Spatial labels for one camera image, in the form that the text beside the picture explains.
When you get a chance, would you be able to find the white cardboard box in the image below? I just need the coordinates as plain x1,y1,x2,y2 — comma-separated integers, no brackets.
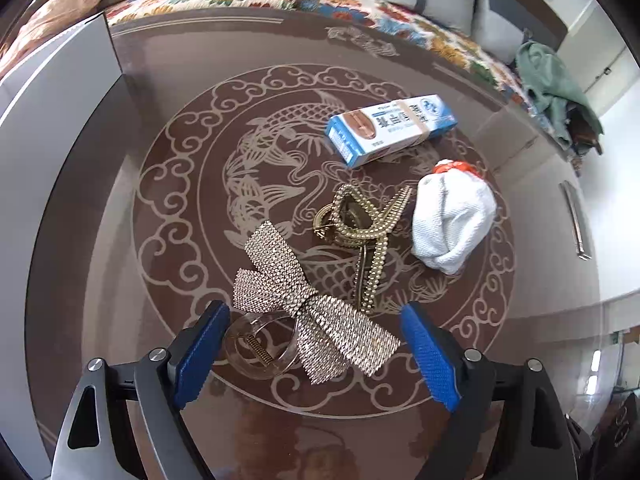
0,14,122,479

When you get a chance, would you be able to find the rhinestone bow hair clip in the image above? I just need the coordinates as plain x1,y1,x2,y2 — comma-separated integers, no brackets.
233,221,401,385

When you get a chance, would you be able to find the clear amber hair claw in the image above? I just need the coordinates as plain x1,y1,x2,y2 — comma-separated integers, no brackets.
222,311,298,380

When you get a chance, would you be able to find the gold pearl hair claw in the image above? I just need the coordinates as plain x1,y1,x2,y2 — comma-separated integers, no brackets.
312,183,412,314

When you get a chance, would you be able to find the green cloth on sofa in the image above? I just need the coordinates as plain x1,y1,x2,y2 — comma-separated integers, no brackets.
515,41,603,156

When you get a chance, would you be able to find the white glove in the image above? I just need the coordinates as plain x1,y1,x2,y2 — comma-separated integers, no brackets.
411,159,497,275

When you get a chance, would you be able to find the pink blanket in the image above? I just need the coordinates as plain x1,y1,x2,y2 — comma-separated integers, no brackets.
1,0,102,77

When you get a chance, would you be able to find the blue toothpaste box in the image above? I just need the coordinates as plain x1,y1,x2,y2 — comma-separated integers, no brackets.
326,94,458,169

